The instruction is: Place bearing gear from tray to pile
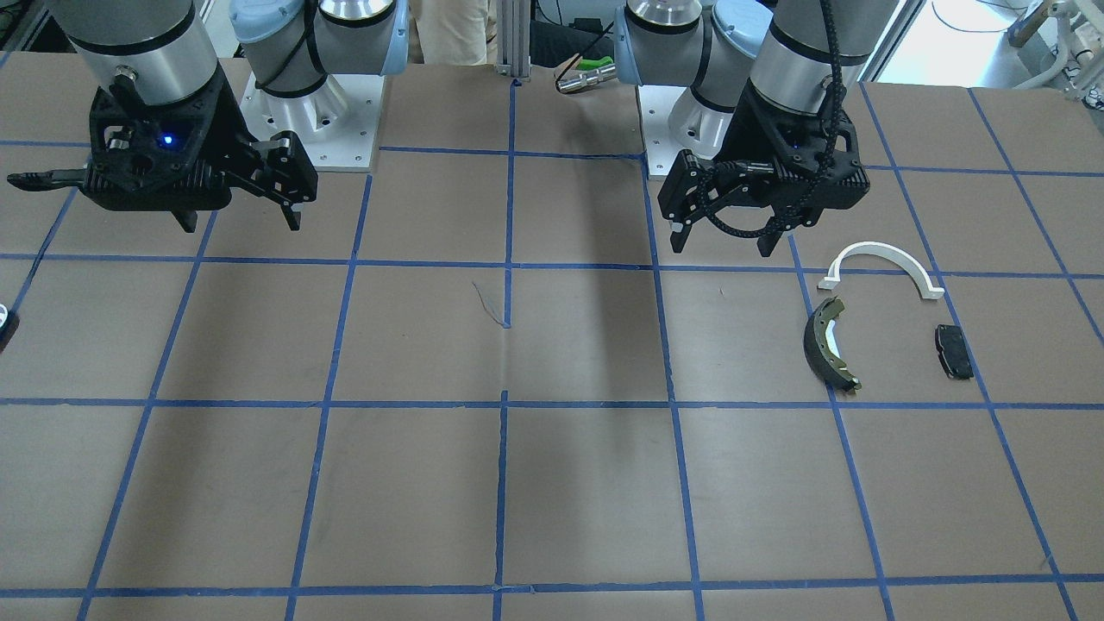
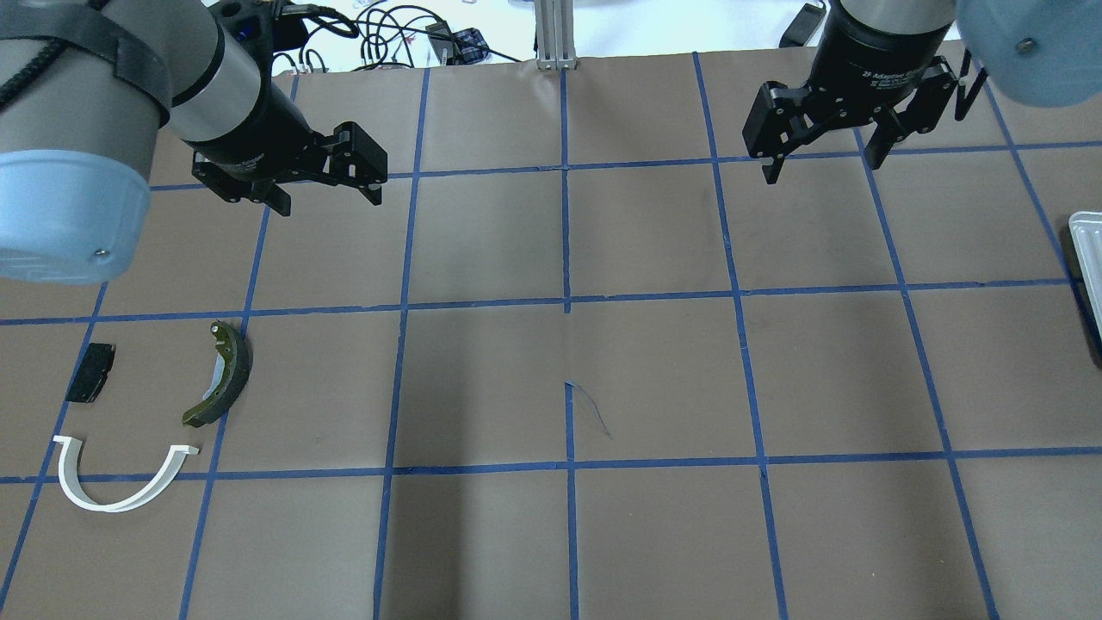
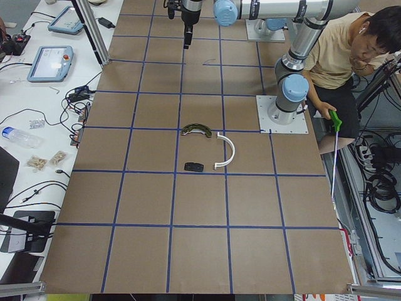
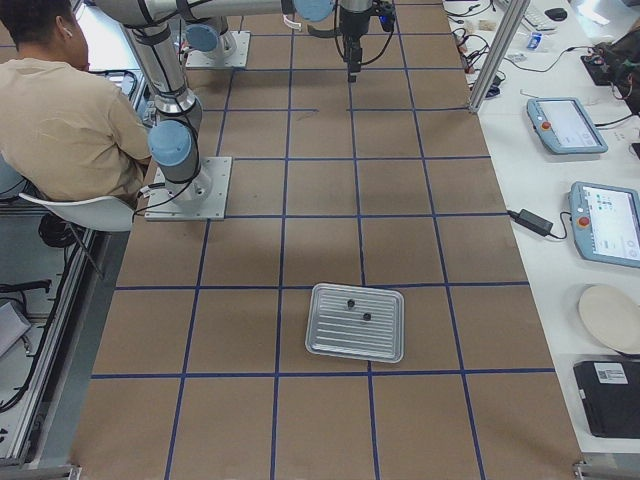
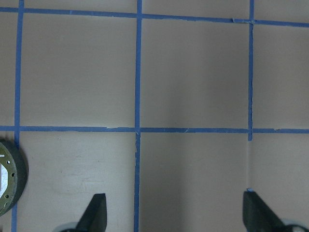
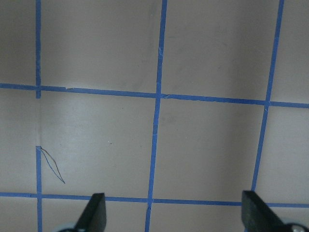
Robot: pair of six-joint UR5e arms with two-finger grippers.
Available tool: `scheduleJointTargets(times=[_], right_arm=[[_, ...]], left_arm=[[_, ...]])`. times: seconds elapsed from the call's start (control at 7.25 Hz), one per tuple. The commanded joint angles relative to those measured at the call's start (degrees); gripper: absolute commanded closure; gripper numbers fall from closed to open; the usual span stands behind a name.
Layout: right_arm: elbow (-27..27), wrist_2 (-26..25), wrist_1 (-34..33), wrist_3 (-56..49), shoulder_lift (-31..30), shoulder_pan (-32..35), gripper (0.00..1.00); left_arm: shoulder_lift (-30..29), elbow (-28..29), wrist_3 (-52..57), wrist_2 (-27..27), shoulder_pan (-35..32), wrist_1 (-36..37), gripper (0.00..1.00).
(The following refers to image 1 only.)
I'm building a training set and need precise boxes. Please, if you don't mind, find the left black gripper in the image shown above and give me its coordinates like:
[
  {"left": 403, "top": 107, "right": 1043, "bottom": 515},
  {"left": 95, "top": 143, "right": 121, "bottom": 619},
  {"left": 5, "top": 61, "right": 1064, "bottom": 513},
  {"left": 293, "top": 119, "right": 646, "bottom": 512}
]
[{"left": 659, "top": 85, "right": 870, "bottom": 257}]

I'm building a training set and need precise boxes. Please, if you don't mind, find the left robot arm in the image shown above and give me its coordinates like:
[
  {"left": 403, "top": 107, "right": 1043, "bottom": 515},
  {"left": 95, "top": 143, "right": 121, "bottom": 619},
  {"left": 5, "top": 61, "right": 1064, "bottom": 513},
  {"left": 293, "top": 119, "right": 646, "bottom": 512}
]
[{"left": 614, "top": 1, "right": 894, "bottom": 257}]

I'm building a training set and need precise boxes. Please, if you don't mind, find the seated person in beige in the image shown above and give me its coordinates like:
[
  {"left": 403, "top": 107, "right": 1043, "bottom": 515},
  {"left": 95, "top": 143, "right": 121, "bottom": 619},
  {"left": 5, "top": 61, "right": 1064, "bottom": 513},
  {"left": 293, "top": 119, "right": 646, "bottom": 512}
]
[{"left": 408, "top": 1, "right": 497, "bottom": 66}]

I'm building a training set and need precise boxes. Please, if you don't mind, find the aluminium frame post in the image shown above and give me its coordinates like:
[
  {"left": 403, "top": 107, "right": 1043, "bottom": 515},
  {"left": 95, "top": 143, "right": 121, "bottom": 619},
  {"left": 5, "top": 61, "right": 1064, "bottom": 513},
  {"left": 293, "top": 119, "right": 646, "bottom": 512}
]
[{"left": 493, "top": 0, "right": 533, "bottom": 81}]

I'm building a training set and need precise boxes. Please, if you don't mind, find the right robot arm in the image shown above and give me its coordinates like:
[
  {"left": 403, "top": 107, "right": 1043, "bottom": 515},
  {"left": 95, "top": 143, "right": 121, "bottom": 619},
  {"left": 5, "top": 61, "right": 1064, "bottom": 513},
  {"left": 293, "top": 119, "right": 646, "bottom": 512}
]
[{"left": 7, "top": 1, "right": 410, "bottom": 232}]

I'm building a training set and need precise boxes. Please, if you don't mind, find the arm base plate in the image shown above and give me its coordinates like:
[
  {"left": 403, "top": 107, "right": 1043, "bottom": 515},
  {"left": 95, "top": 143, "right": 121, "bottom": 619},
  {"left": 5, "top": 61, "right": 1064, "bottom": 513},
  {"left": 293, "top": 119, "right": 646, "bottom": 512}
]
[
  {"left": 637, "top": 85, "right": 733, "bottom": 181},
  {"left": 241, "top": 74, "right": 386, "bottom": 173}
]

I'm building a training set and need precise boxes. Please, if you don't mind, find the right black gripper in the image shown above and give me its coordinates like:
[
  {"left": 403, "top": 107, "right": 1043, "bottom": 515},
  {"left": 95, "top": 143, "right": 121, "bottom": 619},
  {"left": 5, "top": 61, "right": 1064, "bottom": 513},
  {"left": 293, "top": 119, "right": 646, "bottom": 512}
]
[{"left": 7, "top": 67, "right": 318, "bottom": 232}]

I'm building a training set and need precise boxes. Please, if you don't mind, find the green brake shoe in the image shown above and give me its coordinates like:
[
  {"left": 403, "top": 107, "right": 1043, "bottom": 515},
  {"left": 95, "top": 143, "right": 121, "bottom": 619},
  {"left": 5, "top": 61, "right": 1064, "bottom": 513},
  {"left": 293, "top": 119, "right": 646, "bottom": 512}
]
[{"left": 803, "top": 298, "right": 863, "bottom": 392}]

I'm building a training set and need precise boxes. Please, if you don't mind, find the black brake pad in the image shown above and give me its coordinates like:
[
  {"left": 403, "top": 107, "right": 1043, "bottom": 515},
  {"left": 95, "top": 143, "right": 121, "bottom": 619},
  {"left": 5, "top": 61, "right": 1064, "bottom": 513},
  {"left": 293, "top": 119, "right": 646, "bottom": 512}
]
[{"left": 934, "top": 323, "right": 975, "bottom": 380}]

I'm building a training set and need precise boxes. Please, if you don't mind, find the white curved plastic bracket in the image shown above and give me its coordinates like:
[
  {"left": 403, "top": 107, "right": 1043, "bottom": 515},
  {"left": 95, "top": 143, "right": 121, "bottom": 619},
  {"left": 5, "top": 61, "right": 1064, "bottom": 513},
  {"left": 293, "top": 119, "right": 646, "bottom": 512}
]
[{"left": 817, "top": 241, "right": 946, "bottom": 299}]

